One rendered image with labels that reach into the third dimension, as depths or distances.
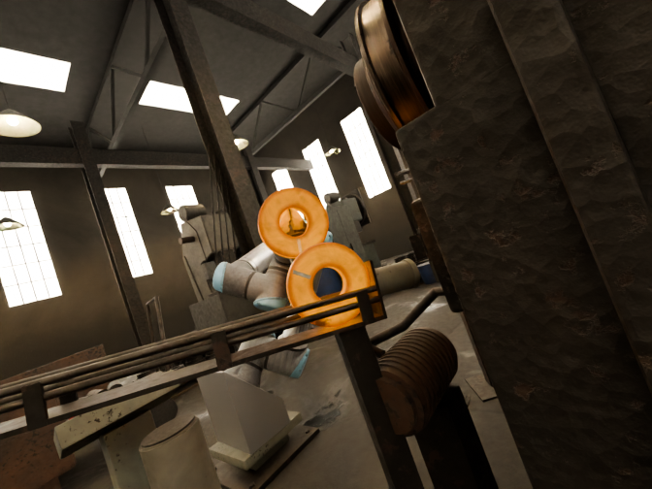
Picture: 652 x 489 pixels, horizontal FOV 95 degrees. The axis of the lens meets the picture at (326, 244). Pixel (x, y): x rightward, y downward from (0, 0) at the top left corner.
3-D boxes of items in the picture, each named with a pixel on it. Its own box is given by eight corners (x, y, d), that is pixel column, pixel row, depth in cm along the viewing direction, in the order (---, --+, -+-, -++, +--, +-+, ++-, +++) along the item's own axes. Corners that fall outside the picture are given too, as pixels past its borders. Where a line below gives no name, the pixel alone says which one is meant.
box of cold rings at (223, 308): (277, 328, 487) (260, 277, 492) (315, 321, 424) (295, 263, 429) (207, 365, 396) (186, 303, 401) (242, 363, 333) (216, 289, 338)
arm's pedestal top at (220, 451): (211, 457, 138) (208, 448, 138) (264, 414, 162) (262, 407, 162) (246, 471, 117) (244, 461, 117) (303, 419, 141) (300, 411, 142)
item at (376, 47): (483, 158, 95) (430, 25, 98) (432, 149, 59) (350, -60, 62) (464, 168, 99) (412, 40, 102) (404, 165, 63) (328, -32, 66)
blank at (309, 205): (321, 181, 67) (318, 186, 70) (250, 191, 63) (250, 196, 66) (336, 249, 65) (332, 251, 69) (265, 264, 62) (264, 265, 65)
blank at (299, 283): (357, 339, 54) (352, 336, 57) (379, 256, 57) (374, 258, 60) (275, 313, 51) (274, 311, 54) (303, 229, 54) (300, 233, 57)
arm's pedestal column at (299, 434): (204, 478, 137) (198, 462, 138) (271, 423, 167) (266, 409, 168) (250, 503, 111) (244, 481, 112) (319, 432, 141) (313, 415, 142)
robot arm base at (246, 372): (214, 376, 144) (224, 357, 150) (246, 391, 152) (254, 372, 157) (230, 377, 131) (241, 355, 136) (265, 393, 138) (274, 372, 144)
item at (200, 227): (199, 347, 593) (154, 214, 608) (246, 325, 692) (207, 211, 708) (242, 339, 510) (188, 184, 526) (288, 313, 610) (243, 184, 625)
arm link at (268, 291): (249, 308, 93) (264, 272, 98) (284, 318, 92) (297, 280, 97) (242, 300, 85) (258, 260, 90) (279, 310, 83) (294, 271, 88)
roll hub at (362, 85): (433, 145, 95) (401, 65, 96) (393, 137, 74) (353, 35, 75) (416, 153, 99) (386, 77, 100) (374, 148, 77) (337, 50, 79)
